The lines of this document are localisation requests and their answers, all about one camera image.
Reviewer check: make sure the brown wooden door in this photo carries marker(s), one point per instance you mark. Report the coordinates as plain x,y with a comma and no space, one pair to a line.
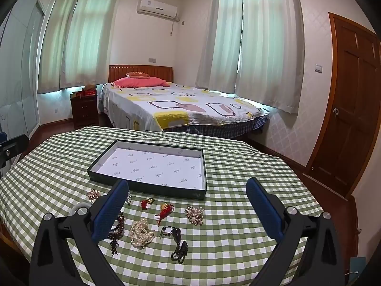
351,110

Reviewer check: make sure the dark wooden nightstand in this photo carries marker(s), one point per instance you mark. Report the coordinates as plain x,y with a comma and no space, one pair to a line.
84,110

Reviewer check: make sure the small red charm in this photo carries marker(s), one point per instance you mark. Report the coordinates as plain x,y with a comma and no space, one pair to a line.
145,204

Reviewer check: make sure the pearl flower brooch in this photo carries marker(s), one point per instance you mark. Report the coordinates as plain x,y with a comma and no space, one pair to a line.
194,214

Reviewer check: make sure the dark green shallow box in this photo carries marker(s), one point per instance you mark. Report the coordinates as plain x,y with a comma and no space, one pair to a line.
148,163

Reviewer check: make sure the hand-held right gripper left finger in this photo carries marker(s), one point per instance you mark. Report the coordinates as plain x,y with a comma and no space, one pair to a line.
107,214

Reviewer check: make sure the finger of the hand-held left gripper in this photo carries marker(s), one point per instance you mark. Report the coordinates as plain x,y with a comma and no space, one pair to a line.
15,143
1,135

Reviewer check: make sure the silver bar brooch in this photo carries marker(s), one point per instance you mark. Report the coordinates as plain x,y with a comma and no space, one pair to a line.
128,199

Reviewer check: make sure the white air conditioner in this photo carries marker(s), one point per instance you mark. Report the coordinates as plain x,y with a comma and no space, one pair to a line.
157,7

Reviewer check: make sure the brown plush toy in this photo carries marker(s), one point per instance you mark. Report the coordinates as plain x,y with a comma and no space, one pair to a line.
88,87

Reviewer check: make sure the glass wardrobe door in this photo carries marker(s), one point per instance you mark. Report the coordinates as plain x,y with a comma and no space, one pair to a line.
18,80

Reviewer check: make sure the dark flat box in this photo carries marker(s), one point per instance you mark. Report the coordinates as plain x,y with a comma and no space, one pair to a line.
76,94

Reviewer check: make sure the wooden bed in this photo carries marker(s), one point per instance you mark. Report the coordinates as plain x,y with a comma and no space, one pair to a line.
140,70

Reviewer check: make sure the patterned white bedsheet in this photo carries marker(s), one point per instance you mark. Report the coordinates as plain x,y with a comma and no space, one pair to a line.
178,101

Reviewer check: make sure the metal door knob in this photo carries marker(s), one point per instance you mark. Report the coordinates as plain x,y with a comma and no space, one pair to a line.
335,111

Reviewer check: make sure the white light switch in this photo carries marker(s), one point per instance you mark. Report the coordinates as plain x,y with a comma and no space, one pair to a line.
318,68

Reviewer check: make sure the rose gold brooch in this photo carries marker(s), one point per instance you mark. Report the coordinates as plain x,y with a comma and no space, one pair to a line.
93,195

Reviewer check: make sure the pale jade bangle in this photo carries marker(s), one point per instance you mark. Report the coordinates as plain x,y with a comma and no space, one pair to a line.
78,205

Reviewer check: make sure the white sheer curtain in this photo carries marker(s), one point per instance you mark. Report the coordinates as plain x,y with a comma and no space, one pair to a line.
89,35
220,35
268,41
53,41

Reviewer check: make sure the green checkered tablecloth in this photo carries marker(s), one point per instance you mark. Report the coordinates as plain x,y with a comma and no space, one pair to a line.
238,166

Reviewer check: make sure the orange cushion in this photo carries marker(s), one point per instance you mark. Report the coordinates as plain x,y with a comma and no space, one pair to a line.
137,74

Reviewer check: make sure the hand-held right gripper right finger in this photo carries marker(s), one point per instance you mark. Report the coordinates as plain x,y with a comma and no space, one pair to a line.
265,208

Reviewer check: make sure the red and gold charm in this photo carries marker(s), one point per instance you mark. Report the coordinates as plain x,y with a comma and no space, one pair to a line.
165,210

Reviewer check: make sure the red flat box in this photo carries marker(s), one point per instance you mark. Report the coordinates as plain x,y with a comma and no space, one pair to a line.
89,93

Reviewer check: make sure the pink pillow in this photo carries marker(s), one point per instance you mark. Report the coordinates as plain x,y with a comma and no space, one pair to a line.
137,82

